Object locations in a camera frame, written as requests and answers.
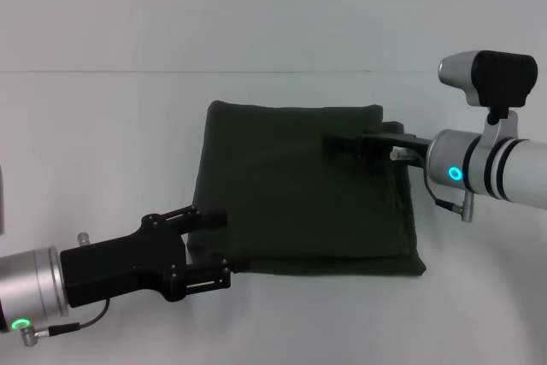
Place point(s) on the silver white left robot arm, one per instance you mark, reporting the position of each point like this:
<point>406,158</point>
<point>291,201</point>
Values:
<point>30,284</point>

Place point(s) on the dark green t-shirt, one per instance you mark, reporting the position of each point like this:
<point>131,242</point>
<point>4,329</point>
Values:
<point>299,194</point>

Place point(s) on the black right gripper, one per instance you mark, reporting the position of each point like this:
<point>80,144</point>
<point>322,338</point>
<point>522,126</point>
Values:
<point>393,143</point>

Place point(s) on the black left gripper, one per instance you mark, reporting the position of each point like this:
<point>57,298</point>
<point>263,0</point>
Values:
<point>119,262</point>

